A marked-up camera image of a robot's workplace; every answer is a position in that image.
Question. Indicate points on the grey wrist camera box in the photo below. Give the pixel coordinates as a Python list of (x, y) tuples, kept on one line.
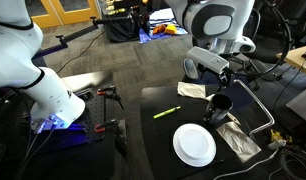
[(208, 60)]

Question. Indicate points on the grey cabinet box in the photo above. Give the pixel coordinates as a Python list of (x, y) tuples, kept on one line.
[(301, 104)]

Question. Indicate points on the black mesh office chair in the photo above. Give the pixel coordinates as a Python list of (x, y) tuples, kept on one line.
[(299, 16)]

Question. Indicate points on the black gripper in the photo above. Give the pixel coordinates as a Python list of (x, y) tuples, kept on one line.
[(227, 76)]

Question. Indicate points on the light wooden desk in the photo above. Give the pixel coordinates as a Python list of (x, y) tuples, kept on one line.
[(298, 60)]

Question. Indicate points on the long black boom bar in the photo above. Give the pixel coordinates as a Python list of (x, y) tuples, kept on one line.
[(76, 33)]

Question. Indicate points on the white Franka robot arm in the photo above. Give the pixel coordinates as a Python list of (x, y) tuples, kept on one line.
[(13, 53)]

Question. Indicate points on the small orange object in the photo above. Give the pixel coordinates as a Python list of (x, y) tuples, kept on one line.
[(158, 29)]

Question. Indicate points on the yellow door with window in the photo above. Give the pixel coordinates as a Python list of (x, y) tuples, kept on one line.
[(78, 15), (46, 18)]

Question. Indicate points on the yellow items pile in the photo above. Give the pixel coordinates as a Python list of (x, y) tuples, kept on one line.
[(114, 9)]

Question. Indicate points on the yellow connector plug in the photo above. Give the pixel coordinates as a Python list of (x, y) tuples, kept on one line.
[(277, 135)]

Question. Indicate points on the black equipment bag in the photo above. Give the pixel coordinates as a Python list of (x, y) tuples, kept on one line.
[(121, 30)]

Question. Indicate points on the white round plate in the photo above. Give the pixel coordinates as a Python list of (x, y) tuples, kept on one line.
[(194, 145)]

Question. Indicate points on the black mug with white pattern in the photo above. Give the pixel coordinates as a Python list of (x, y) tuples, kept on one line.
[(219, 108)]

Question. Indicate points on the crumpled white napkin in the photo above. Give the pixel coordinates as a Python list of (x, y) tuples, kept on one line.
[(191, 90), (239, 140)]

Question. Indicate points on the black robot mount stand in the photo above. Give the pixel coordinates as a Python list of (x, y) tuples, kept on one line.
[(69, 163)]

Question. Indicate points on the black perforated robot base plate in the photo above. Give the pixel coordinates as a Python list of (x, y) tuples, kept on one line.
[(93, 113)]

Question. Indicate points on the yellow-green marker pen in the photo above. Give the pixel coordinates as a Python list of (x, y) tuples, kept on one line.
[(166, 112)]

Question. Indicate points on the small yellow block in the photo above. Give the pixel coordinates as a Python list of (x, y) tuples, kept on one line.
[(170, 29)]

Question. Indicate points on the navy office chair mesh back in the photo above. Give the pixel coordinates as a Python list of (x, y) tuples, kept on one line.
[(190, 69)]

